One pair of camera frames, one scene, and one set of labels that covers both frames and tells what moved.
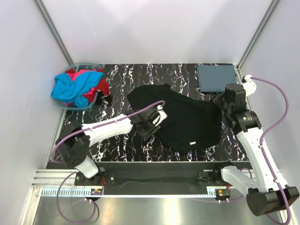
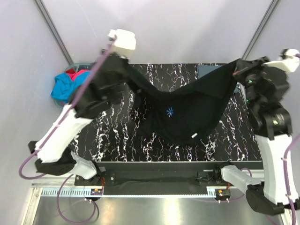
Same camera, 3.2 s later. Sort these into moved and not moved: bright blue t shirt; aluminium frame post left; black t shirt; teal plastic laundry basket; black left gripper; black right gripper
Moved: black right gripper; black left gripper; black t shirt
Not moved: aluminium frame post left; bright blue t shirt; teal plastic laundry basket
